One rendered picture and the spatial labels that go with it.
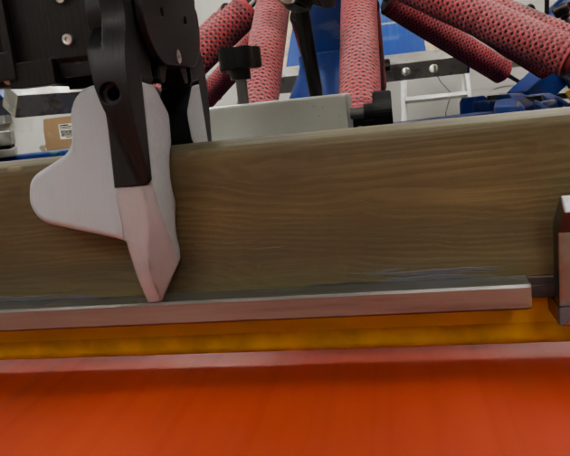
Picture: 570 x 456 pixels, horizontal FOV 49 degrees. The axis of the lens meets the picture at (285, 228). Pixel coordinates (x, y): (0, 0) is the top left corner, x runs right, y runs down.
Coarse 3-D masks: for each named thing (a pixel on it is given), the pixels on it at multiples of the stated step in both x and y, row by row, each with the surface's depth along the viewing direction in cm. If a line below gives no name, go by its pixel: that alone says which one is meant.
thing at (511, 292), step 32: (288, 288) 27; (320, 288) 27; (352, 288) 26; (384, 288) 26; (416, 288) 26; (448, 288) 25; (480, 288) 25; (512, 288) 25; (0, 320) 29; (32, 320) 28; (64, 320) 28; (96, 320) 28; (128, 320) 28; (160, 320) 27; (192, 320) 27; (224, 320) 27; (256, 320) 27
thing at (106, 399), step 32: (0, 384) 31; (32, 384) 30; (64, 384) 30; (96, 384) 29; (128, 384) 29; (160, 384) 29; (0, 416) 27; (32, 416) 27; (64, 416) 26; (96, 416) 26; (128, 416) 26; (160, 416) 26; (0, 448) 24; (32, 448) 24; (64, 448) 24; (96, 448) 24; (128, 448) 23
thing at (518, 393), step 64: (192, 384) 28; (256, 384) 28; (320, 384) 27; (384, 384) 26; (448, 384) 26; (512, 384) 25; (192, 448) 23; (256, 448) 22; (320, 448) 22; (384, 448) 22; (448, 448) 21; (512, 448) 21
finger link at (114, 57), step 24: (120, 0) 23; (120, 24) 23; (96, 48) 23; (120, 48) 23; (144, 48) 25; (96, 72) 23; (120, 72) 23; (144, 72) 25; (120, 96) 23; (120, 120) 24; (144, 120) 24; (120, 144) 24; (144, 144) 24; (120, 168) 25; (144, 168) 24
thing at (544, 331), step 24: (168, 336) 30; (192, 336) 30; (216, 336) 30; (240, 336) 29; (264, 336) 29; (288, 336) 29; (312, 336) 29; (336, 336) 29; (360, 336) 28; (384, 336) 28; (408, 336) 28; (432, 336) 28; (456, 336) 28; (480, 336) 28; (504, 336) 27; (528, 336) 27; (552, 336) 27
